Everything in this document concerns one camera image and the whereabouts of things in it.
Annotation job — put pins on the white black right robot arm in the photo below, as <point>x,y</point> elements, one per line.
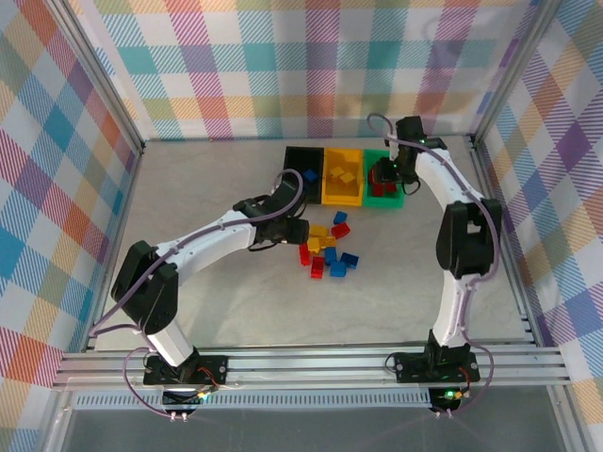
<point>450,306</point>

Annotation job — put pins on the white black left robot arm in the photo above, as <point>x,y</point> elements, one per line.
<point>216,242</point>

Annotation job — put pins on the yellow four-stud sloped lego brick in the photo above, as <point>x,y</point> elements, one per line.
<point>320,231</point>

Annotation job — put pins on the blue lego brick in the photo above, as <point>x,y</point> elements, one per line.
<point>331,254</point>
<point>349,261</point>
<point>337,269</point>
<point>340,218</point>

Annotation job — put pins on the long red lego brick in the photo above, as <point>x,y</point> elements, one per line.
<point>318,268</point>

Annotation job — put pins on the red curved lego brick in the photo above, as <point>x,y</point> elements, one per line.
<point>341,230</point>

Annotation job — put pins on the green plastic bin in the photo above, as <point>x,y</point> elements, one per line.
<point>384,202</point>

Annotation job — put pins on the yellow plastic bin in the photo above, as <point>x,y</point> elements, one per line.
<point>341,200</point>

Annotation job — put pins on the black plastic bin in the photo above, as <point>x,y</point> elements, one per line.
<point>294,162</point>

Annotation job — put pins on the plaid fabric backdrop panel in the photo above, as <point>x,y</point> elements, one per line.
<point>37,188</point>
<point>565,188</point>
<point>301,61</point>

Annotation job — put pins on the long aluminium frame rail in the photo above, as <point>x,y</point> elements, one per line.
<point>306,369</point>

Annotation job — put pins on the aluminium frame post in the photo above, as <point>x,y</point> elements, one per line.
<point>512,70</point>
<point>96,70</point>

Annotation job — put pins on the aluminium side rail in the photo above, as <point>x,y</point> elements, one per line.
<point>518,282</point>
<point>125,207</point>

